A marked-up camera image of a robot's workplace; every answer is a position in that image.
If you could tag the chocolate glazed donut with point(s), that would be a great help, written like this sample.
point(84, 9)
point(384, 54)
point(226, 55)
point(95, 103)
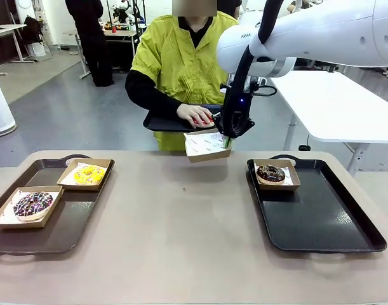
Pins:
point(270, 174)

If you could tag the white printed paper liner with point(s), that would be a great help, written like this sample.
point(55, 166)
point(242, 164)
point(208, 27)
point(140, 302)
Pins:
point(65, 181)
point(289, 173)
point(4, 219)
point(200, 143)

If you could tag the red glazed donut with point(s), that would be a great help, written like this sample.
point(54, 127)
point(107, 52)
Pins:
point(206, 124)

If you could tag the thin frame desk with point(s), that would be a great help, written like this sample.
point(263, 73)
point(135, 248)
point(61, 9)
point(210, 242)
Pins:
point(73, 33)

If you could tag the dark donut with colourful sprinkles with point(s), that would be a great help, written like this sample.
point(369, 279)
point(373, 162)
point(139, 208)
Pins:
point(31, 205)

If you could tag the person in yellow jacket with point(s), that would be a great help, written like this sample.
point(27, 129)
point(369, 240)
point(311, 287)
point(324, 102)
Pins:
point(181, 57)

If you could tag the standing person in black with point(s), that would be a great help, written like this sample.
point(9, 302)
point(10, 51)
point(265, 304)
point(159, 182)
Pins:
point(92, 38)

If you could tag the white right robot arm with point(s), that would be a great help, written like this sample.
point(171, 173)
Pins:
point(324, 35)

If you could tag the black plug on floor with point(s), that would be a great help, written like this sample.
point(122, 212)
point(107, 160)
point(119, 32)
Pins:
point(305, 147)

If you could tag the small black serving tray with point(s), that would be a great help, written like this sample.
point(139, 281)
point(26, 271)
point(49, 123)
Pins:
point(162, 124)

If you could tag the brown plastic tray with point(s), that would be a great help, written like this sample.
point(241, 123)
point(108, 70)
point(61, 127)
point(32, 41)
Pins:
point(70, 222)

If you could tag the yellow sprinkled donut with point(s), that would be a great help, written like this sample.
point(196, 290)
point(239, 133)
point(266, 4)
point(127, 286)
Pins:
point(89, 174)

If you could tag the red cup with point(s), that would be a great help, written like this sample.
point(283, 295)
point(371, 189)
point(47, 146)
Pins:
point(113, 30)

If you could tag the brown cardboard box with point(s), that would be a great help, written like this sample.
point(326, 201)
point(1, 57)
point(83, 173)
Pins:
point(282, 187)
point(206, 158)
point(81, 188)
point(38, 224)

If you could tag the large white table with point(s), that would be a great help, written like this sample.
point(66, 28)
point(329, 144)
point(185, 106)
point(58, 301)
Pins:
point(339, 108)

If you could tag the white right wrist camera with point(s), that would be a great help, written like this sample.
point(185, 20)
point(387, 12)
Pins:
point(255, 83)

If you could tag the large black plastic tray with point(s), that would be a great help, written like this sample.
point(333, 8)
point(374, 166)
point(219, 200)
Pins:
point(308, 216)

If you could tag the person right hand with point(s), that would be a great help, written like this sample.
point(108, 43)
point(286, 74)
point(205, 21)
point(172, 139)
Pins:
point(193, 112)

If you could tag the black backpack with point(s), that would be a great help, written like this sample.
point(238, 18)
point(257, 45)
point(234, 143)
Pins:
point(33, 30)

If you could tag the person right forearm black sleeve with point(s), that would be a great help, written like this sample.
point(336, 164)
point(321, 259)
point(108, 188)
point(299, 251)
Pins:
point(149, 92)

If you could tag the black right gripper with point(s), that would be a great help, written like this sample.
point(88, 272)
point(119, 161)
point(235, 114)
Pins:
point(244, 105)

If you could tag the light wooden desk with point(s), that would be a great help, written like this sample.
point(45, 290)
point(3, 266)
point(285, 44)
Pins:
point(6, 28)

